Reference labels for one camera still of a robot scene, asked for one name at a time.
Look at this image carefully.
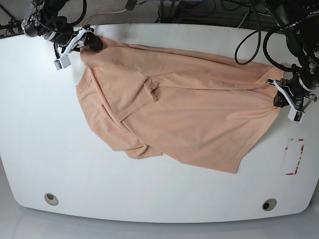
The left table cable grommet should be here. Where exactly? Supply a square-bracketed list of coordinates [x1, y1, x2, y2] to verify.
[44, 193, 58, 206]

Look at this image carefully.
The table cable grommet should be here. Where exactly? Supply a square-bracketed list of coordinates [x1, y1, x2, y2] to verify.
[262, 198, 277, 211]
[44, 193, 58, 206]

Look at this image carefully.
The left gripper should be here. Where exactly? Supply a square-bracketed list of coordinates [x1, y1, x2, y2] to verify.
[266, 74, 318, 111]

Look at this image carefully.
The yellow cable on floor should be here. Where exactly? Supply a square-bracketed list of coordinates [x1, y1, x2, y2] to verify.
[80, 9, 127, 26]

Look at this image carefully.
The red tape rectangle marking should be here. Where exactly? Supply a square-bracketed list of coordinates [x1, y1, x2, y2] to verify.
[282, 138, 305, 175]

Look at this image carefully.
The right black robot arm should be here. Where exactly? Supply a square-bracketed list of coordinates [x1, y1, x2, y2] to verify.
[21, 0, 103, 60]

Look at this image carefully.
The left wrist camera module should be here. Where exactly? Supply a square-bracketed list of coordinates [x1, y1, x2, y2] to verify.
[288, 108, 305, 123]

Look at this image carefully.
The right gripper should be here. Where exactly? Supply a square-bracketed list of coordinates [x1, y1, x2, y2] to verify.
[53, 24, 104, 59]

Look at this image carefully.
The right table cable grommet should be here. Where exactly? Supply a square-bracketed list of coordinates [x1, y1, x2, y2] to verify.
[262, 198, 277, 211]

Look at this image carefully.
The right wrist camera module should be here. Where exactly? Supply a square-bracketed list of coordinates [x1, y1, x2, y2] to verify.
[54, 56, 71, 70]

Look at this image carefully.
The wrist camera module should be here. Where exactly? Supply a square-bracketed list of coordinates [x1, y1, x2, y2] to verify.
[288, 108, 305, 123]
[54, 56, 71, 70]

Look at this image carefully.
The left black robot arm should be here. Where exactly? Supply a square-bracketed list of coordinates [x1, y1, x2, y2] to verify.
[257, 0, 319, 111]

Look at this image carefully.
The peach T-shirt with emoji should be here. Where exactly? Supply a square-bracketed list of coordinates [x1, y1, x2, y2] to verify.
[76, 38, 284, 173]

